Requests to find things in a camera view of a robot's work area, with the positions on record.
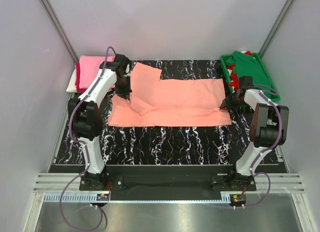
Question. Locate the green t shirt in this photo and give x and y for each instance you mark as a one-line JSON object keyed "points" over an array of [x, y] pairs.
{"points": [[255, 71]]}

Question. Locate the black marbled table mat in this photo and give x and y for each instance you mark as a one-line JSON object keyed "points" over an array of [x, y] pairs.
{"points": [[221, 145]]}

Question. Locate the left circuit board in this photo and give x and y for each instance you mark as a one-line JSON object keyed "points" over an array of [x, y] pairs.
{"points": [[103, 197]]}

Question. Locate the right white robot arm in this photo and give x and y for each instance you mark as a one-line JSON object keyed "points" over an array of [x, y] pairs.
{"points": [[268, 128]]}

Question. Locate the salmon pink t shirt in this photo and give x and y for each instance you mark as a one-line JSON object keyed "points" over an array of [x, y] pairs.
{"points": [[169, 102]]}

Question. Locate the circuit board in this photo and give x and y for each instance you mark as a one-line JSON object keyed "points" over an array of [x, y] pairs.
{"points": [[239, 197], [103, 197]]}

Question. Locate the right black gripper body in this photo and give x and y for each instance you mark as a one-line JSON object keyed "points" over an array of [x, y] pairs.
{"points": [[232, 102]]}

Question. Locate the red and white shirt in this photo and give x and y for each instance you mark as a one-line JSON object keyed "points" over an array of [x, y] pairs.
{"points": [[237, 67]]}

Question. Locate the aluminium frame rail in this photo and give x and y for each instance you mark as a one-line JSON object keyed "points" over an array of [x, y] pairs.
{"points": [[65, 187]]}

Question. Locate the light pink folded shirt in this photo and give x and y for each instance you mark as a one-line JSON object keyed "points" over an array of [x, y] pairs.
{"points": [[89, 67]]}

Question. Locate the green plastic bin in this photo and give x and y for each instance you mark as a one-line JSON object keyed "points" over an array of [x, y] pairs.
{"points": [[271, 92]]}

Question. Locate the white folded shirt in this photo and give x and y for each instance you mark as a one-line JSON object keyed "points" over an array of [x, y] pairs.
{"points": [[71, 88]]}

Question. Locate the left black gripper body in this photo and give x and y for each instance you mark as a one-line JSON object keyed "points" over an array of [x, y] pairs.
{"points": [[123, 85]]}

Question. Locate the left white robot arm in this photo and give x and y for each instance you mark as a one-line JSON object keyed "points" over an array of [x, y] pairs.
{"points": [[85, 120]]}

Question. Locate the right circuit board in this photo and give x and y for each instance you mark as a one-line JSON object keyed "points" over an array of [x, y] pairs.
{"points": [[239, 197]]}

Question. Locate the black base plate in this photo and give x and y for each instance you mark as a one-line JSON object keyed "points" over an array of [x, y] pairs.
{"points": [[215, 177]]}

